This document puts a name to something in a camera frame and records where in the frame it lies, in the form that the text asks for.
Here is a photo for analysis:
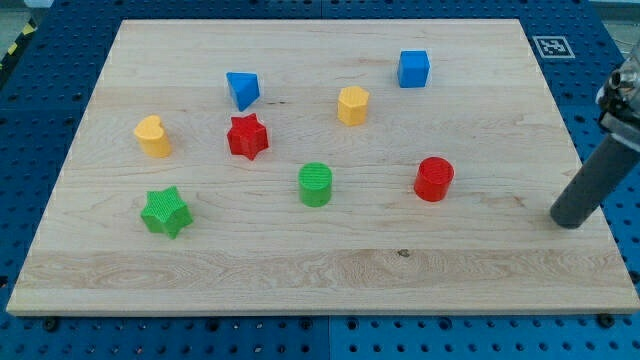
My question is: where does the green star block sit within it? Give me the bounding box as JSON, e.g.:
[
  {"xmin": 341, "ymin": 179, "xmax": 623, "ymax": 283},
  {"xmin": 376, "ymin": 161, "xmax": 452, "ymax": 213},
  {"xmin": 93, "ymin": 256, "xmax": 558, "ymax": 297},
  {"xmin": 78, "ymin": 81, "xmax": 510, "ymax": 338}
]
[{"xmin": 140, "ymin": 186, "xmax": 193, "ymax": 239}]

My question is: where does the green cylinder block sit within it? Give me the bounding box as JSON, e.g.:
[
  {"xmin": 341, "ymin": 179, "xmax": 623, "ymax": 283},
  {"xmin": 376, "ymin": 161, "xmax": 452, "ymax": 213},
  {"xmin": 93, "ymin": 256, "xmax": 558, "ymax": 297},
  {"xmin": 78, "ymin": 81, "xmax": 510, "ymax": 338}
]
[{"xmin": 298, "ymin": 162, "xmax": 332, "ymax": 207}]

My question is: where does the metal robot end effector mount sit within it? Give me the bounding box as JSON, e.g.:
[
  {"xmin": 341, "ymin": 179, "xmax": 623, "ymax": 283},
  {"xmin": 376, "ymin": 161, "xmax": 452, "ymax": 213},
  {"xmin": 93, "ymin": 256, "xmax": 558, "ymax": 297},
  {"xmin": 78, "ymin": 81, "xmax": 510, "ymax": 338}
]
[{"xmin": 596, "ymin": 43, "xmax": 639, "ymax": 151}]

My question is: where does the white fiducial marker tag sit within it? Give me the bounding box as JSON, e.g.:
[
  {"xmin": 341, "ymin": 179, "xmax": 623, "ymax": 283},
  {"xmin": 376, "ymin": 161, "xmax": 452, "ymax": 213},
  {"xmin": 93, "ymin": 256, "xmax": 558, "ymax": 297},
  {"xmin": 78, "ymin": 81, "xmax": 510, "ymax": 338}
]
[{"xmin": 533, "ymin": 35, "xmax": 575, "ymax": 59}]

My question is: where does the yellow heart block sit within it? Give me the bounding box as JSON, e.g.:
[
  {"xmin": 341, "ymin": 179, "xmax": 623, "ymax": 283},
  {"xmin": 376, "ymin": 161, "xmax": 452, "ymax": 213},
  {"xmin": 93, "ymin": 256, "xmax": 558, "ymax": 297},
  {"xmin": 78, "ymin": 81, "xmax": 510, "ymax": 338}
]
[{"xmin": 133, "ymin": 114, "xmax": 172, "ymax": 158}]

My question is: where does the yellow pentagon block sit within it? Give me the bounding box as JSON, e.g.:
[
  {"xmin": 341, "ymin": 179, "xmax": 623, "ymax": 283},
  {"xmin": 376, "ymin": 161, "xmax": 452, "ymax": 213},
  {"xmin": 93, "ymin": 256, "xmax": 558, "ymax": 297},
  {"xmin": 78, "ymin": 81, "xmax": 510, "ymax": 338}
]
[{"xmin": 337, "ymin": 86, "xmax": 370, "ymax": 126}]

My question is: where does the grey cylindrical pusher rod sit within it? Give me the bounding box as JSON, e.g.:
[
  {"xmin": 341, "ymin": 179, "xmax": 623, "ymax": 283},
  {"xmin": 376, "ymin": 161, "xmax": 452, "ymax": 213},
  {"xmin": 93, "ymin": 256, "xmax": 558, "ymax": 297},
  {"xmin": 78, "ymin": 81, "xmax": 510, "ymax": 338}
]
[{"xmin": 550, "ymin": 134, "xmax": 639, "ymax": 229}]

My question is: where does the red star block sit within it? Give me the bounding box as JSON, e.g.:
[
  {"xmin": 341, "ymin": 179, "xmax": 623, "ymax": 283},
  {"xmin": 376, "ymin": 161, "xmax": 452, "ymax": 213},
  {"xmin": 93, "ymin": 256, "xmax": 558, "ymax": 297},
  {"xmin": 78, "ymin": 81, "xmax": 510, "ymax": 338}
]
[{"xmin": 227, "ymin": 113, "xmax": 269, "ymax": 160}]

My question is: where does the blue cube block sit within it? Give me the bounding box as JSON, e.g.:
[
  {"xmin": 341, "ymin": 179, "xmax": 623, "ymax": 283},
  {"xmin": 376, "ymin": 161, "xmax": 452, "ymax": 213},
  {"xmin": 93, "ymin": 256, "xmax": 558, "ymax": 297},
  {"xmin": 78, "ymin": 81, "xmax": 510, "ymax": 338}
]
[{"xmin": 397, "ymin": 50, "xmax": 430, "ymax": 88}]

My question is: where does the wooden board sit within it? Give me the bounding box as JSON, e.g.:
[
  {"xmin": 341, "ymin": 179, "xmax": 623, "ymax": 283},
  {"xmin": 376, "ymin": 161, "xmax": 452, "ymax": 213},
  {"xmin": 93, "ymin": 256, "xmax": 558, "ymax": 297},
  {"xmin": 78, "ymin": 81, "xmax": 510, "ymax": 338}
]
[{"xmin": 7, "ymin": 19, "xmax": 639, "ymax": 317}]

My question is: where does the blue triangle block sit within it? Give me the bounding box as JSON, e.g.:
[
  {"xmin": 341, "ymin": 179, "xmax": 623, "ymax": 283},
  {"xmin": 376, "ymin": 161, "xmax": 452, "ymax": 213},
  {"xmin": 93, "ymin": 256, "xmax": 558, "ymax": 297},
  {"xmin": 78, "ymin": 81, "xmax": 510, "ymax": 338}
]
[{"xmin": 226, "ymin": 72, "xmax": 260, "ymax": 111}]

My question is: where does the red cylinder block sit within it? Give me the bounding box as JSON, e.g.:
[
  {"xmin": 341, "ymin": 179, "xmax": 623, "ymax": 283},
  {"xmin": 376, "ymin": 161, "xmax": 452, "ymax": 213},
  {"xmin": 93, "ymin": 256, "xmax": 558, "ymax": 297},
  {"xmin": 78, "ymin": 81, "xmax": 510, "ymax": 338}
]
[{"xmin": 414, "ymin": 157, "xmax": 455, "ymax": 202}]

